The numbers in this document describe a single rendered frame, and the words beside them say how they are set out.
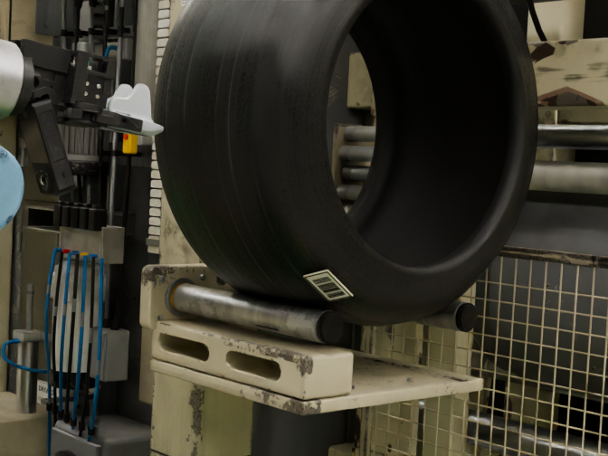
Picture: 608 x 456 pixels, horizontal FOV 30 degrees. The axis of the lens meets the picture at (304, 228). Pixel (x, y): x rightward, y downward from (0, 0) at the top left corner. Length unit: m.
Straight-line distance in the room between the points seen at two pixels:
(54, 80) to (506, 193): 0.72
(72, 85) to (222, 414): 0.76
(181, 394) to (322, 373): 0.43
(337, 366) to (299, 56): 0.42
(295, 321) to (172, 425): 0.45
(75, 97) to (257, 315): 0.45
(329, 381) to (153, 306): 0.35
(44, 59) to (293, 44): 0.31
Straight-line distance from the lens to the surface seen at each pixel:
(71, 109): 1.33
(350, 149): 2.14
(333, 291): 1.50
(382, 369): 1.78
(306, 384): 1.50
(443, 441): 2.25
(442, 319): 1.72
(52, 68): 1.33
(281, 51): 1.43
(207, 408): 1.88
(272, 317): 1.57
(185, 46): 1.55
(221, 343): 1.63
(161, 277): 1.75
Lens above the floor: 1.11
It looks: 3 degrees down
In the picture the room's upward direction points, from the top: 3 degrees clockwise
